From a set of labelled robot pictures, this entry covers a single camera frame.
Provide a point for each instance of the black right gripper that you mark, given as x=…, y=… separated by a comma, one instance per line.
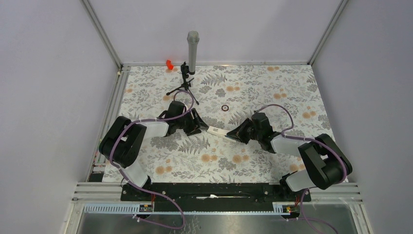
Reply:
x=239, y=133

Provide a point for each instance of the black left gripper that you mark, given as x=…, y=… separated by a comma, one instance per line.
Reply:
x=194, y=129

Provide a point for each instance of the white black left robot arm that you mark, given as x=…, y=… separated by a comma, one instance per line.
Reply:
x=123, y=141

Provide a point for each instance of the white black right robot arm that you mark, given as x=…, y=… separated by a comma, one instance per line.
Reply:
x=325, y=163

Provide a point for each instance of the black microphone stand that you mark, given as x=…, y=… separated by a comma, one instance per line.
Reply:
x=185, y=86

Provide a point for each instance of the orange plastic clip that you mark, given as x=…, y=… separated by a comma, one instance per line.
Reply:
x=169, y=65

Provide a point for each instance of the grey microphone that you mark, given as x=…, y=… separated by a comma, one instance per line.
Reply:
x=193, y=40

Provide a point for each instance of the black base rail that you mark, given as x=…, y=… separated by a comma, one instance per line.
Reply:
x=223, y=197

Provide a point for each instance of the slotted grey cable duct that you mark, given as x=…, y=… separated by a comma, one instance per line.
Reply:
x=148, y=209

